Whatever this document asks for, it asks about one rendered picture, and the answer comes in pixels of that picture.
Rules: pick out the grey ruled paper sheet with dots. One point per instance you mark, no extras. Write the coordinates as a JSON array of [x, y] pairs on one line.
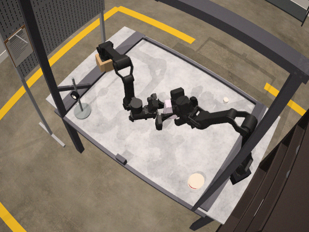
[[19, 49]]

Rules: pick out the black tape roll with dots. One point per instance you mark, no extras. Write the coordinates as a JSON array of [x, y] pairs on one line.
[[75, 95]]

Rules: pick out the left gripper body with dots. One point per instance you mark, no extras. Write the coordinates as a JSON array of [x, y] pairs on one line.
[[158, 120]]

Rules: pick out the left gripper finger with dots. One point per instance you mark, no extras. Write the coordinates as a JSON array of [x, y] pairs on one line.
[[165, 116], [161, 104]]

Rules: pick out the brown clipboard with paper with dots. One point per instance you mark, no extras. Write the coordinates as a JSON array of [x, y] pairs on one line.
[[13, 37]]

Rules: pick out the dark grey metal gantry frame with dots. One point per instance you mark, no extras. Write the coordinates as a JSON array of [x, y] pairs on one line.
[[229, 22]]

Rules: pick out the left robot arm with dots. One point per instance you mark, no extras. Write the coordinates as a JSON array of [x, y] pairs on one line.
[[130, 102]]

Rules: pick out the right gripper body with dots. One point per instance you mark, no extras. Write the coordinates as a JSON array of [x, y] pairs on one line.
[[174, 95]]

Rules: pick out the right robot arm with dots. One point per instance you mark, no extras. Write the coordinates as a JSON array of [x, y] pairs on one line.
[[204, 119]]

